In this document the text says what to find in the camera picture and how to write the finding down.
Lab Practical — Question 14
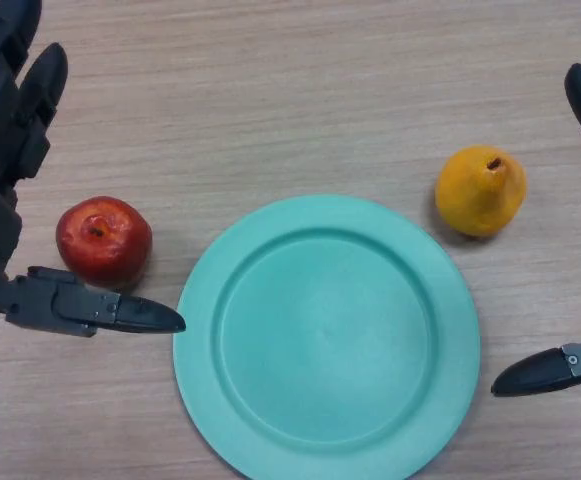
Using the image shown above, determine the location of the red apple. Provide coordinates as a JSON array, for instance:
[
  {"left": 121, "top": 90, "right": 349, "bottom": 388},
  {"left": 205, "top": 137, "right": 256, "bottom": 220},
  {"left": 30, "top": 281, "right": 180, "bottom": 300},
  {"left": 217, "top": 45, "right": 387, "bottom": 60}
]
[{"left": 55, "top": 196, "right": 154, "bottom": 291}]

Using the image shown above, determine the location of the green round plate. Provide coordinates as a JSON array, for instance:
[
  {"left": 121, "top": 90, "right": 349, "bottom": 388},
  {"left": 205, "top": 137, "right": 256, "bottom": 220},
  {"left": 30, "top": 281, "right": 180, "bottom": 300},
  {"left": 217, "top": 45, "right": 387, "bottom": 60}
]
[{"left": 173, "top": 194, "right": 481, "bottom": 480}]

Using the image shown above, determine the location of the yellow pear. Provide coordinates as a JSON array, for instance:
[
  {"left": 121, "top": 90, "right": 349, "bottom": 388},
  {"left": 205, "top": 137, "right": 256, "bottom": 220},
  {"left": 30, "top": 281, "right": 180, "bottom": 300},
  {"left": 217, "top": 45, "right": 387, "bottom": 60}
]
[{"left": 434, "top": 144, "right": 528, "bottom": 239}]

